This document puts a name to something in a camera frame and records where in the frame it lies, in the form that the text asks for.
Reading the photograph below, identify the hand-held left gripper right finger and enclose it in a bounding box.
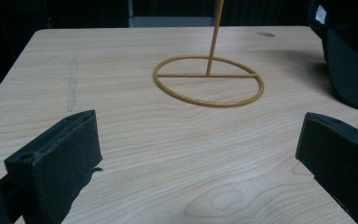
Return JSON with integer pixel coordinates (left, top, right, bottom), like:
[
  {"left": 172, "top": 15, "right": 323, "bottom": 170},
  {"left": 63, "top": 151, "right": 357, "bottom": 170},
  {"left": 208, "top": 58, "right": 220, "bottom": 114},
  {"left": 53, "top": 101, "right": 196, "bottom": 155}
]
[{"left": 295, "top": 112, "right": 358, "bottom": 224}]

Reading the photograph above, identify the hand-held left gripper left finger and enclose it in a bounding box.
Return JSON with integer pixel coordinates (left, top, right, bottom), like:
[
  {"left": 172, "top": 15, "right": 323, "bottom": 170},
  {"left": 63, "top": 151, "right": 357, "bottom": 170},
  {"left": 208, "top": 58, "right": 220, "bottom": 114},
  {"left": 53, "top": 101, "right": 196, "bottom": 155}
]
[{"left": 4, "top": 109, "right": 103, "bottom": 224}]

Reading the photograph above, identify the gold metal hat stand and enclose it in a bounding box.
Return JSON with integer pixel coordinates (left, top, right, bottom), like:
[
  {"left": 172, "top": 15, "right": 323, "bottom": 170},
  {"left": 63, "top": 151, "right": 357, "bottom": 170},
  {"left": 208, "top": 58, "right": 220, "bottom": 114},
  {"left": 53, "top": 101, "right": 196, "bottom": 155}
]
[{"left": 152, "top": 0, "right": 266, "bottom": 108}]

